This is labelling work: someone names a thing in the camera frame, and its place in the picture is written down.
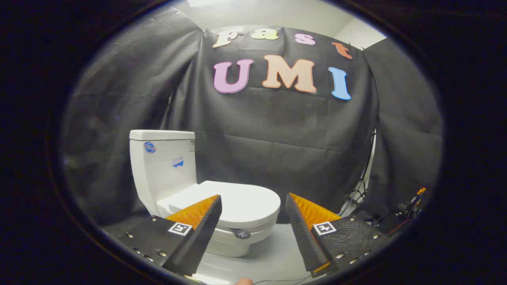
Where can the white ceramic toilet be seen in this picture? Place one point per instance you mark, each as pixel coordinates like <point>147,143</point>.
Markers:
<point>162,174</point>

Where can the black round lift tab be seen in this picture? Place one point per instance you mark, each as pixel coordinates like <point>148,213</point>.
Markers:
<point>240,233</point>

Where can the black and orange equipment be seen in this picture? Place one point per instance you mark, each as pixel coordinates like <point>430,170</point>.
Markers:
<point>412,204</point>

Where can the black light stand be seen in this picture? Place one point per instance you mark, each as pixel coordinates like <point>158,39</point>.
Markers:
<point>361,186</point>

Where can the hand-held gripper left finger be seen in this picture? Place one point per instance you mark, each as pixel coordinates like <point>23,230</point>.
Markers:
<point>200,237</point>

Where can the black backdrop cloth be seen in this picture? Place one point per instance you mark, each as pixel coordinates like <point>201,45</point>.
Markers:
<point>277,130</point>

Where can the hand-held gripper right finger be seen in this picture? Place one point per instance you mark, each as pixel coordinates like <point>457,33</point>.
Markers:
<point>303,237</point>

